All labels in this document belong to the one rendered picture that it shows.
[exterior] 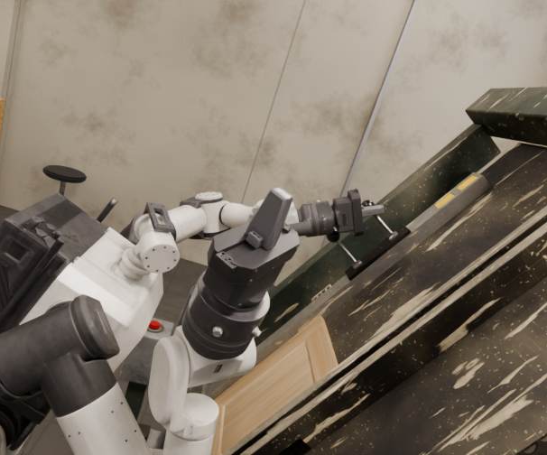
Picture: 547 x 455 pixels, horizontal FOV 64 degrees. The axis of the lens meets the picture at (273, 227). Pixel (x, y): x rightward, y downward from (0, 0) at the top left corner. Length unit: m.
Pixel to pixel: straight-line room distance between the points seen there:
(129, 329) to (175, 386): 0.26
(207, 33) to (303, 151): 1.33
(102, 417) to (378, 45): 3.92
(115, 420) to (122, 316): 0.17
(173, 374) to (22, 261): 0.38
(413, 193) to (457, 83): 3.13
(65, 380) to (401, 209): 1.04
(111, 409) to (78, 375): 0.07
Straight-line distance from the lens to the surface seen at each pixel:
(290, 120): 4.13
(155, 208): 0.86
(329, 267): 1.40
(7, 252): 0.84
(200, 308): 0.49
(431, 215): 1.17
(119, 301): 0.79
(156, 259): 0.80
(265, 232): 0.44
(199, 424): 0.61
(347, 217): 1.12
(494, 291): 0.85
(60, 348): 0.67
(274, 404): 1.08
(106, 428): 0.70
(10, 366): 0.69
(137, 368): 1.53
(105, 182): 4.46
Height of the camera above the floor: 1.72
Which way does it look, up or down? 15 degrees down
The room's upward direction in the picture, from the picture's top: 19 degrees clockwise
